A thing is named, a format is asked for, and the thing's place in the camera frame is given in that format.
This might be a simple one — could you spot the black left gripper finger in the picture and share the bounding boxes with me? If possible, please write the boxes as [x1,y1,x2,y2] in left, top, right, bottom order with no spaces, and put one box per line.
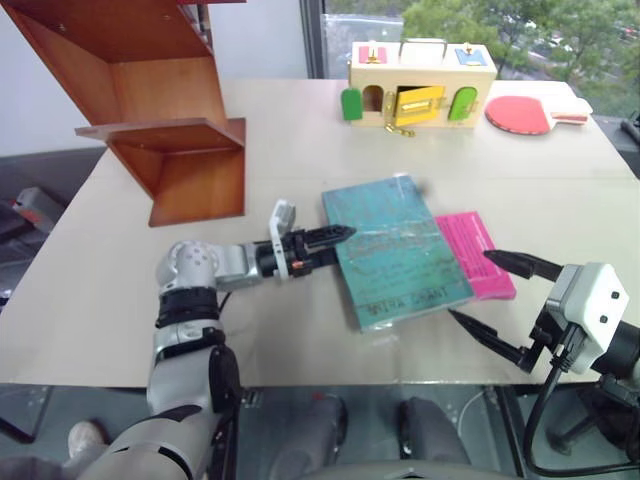
[306,248,342,272]
[303,223,358,249]

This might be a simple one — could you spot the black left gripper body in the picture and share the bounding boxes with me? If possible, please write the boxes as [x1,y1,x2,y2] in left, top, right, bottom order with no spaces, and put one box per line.
[285,229,325,278]

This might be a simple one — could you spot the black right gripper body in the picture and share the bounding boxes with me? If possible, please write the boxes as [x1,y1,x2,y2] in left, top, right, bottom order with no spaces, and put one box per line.
[528,303,570,362]

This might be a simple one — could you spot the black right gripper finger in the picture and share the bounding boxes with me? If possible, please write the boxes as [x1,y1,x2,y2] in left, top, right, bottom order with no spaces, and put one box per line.
[447,308,535,375]
[482,249,565,283]

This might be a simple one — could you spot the pink book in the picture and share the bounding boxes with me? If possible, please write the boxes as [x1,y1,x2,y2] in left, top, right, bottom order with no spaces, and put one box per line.
[434,210,518,302]

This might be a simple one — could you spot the teal paperback book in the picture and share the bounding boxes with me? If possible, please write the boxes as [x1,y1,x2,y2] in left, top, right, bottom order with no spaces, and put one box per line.
[320,174,476,335]

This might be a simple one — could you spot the brown wooden bookshelf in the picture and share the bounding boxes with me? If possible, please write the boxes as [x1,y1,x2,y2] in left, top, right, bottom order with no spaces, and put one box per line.
[0,0,248,229]

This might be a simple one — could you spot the black stand base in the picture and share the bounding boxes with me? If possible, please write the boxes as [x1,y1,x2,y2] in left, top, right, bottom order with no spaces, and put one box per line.
[543,397,632,457]

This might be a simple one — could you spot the dark rounded leg shape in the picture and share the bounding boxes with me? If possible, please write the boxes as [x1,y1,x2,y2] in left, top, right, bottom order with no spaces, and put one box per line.
[396,396,472,467]
[238,391,350,480]

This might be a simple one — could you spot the red table tennis paddle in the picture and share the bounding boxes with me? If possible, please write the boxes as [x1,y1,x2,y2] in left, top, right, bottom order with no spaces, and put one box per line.
[483,94,591,137]

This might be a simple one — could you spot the wooden latch busy box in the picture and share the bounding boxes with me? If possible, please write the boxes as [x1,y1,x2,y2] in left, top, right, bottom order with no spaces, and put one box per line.
[340,38,498,138]

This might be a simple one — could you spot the grey and red device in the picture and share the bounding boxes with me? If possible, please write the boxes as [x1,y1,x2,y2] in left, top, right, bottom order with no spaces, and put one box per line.
[8,186,67,232]

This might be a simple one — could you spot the grey shoe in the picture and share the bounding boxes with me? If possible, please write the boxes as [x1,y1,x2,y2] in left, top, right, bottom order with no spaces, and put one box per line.
[66,419,110,464]

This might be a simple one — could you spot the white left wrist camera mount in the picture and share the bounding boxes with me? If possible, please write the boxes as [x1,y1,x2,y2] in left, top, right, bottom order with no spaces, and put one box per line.
[266,198,298,280]

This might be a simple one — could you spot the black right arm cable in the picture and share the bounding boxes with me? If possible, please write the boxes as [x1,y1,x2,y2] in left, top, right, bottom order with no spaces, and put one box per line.
[521,322,640,480]

